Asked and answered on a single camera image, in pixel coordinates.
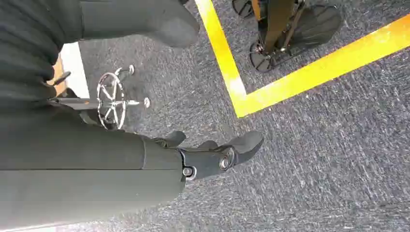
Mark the yellow floor tape strip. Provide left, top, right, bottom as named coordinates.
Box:
left=235, top=14, right=410, bottom=118
left=194, top=0, right=249, bottom=118

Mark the stool with chrome base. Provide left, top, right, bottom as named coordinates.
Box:
left=48, top=64, right=151, bottom=132

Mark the robot leg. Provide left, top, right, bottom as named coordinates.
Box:
left=251, top=0, right=306, bottom=56

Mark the white desk panel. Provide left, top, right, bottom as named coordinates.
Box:
left=48, top=42, right=90, bottom=99

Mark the black robot foot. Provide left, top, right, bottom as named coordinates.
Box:
left=249, top=4, right=343, bottom=73

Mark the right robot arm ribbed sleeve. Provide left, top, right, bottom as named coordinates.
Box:
left=0, top=0, right=83, bottom=111

